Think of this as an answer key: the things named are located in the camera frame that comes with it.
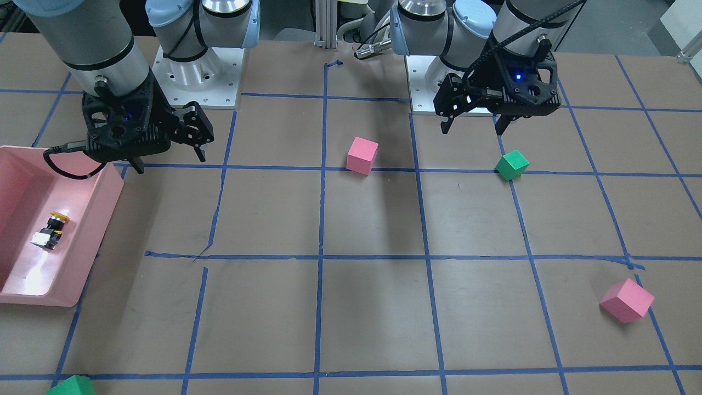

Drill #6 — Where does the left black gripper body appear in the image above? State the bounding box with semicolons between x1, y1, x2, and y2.
467;38;561;117

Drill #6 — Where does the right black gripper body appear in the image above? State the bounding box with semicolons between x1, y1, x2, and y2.
81;71;179;162

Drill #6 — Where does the yellow push button switch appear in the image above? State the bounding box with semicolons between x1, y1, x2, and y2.
30;212;70;250

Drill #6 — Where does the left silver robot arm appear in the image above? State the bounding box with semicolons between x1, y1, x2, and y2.
389;1;584;135

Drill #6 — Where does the green cube near left arm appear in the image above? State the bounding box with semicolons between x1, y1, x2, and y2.
495;150;530;182

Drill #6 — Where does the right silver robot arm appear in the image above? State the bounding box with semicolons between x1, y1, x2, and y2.
16;1;261;180

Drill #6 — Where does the pink plastic bin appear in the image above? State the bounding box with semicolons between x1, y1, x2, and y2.
1;146;124;307

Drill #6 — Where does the pink cube centre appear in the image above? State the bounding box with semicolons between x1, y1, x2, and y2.
346;137;379;177

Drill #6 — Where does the pink cube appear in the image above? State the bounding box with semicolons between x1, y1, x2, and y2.
346;137;379;177
599;278;655;324

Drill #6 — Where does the pink cube far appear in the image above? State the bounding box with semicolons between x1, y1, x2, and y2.
599;278;655;324

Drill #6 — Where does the green cube near bin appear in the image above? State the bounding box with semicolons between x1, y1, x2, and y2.
46;375;96;395

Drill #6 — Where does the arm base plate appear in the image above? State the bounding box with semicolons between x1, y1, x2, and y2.
405;55;464;115
151;47;246;110

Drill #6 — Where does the aluminium frame post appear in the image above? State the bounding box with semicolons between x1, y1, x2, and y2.
313;0;338;52

